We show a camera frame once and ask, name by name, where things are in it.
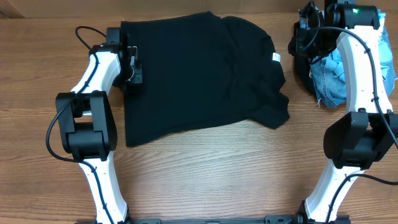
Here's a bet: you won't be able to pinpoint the black t-shirt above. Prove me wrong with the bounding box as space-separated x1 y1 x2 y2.
121 12 289 147

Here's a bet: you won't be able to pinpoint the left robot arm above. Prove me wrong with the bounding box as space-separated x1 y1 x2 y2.
45 27 143 223

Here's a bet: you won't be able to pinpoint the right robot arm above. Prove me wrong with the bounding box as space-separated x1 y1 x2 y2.
265 1 397 223

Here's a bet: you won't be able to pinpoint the black folded garment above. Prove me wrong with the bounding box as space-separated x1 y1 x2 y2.
288 22 315 95

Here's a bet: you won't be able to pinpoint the light blue printed t-shirt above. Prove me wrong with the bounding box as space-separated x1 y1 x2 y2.
320 9 396 82

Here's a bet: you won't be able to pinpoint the blue denim jeans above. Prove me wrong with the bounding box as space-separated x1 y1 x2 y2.
309 9 397 109

